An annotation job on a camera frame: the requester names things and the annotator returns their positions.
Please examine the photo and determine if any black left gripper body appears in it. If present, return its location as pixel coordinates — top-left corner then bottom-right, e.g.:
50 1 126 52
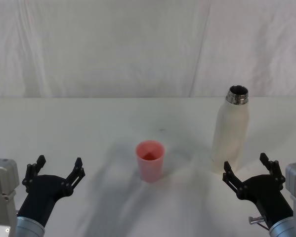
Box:
17 174 67 227

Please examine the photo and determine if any white curtain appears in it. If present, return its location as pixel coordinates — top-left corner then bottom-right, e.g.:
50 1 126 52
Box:
0 0 296 99

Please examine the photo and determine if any thin cable with silver plug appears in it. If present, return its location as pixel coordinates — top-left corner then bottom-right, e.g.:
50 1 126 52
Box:
248 215 271 231

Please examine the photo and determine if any white table cloth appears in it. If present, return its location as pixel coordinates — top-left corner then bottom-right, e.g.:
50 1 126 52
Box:
0 95 296 237

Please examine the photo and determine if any pink plastic cup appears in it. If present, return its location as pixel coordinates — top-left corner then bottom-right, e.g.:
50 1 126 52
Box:
135 140 166 184

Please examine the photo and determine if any cream vacuum bottle steel neck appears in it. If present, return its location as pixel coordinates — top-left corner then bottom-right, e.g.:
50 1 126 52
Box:
211 84 252 175

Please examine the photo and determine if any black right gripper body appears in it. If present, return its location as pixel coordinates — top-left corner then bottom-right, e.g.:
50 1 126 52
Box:
245 174 294 232

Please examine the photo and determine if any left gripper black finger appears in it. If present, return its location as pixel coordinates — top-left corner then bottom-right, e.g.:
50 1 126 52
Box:
22 155 46 194
61 157 86 197

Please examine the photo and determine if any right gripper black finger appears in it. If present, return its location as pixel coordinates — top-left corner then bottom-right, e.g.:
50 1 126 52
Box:
222 161 248 199
259 153 286 191

